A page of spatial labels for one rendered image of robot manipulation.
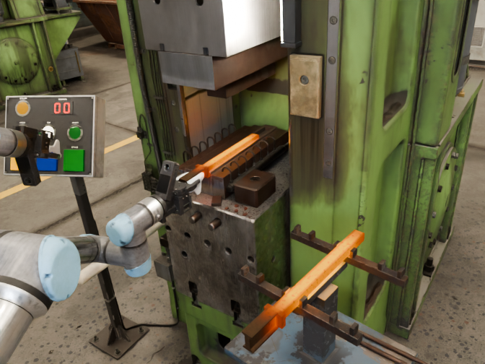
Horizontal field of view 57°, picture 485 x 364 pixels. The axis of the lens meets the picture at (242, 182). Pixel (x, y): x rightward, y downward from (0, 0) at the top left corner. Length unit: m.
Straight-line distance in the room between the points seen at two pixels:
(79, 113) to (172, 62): 0.44
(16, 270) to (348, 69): 0.89
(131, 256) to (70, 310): 1.35
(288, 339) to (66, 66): 5.83
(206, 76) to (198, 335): 1.06
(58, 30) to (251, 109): 4.92
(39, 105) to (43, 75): 4.52
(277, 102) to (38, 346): 1.60
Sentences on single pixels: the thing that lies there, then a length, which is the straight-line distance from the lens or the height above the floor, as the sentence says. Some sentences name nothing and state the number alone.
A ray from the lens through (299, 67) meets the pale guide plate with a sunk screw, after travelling 1.25.
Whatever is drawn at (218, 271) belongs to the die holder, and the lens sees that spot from 1.54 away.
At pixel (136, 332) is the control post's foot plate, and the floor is 0.01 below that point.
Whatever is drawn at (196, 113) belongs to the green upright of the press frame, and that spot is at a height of 1.09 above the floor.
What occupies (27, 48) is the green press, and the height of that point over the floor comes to 0.62.
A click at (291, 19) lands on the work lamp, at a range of 1.22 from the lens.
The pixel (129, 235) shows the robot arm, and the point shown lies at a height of 0.99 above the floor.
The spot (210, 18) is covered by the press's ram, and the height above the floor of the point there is 1.46.
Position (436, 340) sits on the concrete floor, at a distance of 2.30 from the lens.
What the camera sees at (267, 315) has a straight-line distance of 0.93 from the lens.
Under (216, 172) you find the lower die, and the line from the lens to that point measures 1.42.
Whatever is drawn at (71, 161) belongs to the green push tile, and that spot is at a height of 1.01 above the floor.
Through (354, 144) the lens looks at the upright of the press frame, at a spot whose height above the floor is 1.12.
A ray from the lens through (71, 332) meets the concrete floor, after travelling 2.45.
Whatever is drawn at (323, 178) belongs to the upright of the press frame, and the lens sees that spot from 1.36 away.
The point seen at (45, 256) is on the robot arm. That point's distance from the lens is 0.88.
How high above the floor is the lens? 1.64
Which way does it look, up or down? 29 degrees down
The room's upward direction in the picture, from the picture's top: 4 degrees counter-clockwise
